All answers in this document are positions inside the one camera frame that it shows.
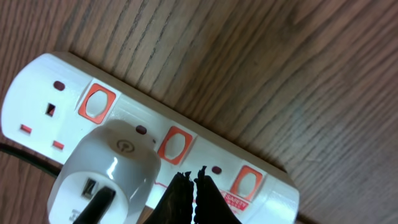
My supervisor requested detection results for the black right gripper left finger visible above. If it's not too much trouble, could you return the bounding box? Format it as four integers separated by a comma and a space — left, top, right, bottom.
144, 171, 194, 224

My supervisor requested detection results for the black usb charging cable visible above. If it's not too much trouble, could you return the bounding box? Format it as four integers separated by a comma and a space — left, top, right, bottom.
0, 142, 117, 224

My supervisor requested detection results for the white power strip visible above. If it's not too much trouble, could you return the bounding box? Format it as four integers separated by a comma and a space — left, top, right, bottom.
1, 52, 300, 223

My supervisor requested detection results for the white charger plug adapter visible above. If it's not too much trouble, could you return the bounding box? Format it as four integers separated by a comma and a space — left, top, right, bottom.
47, 120, 161, 223

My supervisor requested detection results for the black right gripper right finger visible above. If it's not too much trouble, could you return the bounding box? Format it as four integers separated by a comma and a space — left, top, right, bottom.
193, 166, 241, 224

